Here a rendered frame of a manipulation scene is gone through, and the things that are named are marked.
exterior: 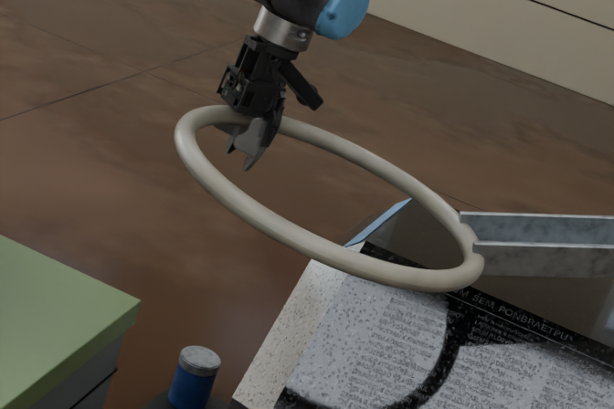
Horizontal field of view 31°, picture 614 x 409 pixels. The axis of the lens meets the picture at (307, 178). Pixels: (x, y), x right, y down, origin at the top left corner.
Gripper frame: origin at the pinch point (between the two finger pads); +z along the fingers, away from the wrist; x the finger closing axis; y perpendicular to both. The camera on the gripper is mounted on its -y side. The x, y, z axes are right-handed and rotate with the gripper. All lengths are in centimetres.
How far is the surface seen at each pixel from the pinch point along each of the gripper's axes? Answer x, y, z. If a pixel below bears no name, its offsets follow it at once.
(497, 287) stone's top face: 31.7, -34.2, 2.5
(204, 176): 25.7, 24.4, -7.8
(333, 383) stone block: 32.1, -8.6, 21.5
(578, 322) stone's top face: 43, -42, 1
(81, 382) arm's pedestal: 47, 45, 8
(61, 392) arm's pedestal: 50, 49, 7
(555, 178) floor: -195, -341, 76
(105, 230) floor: -134, -65, 93
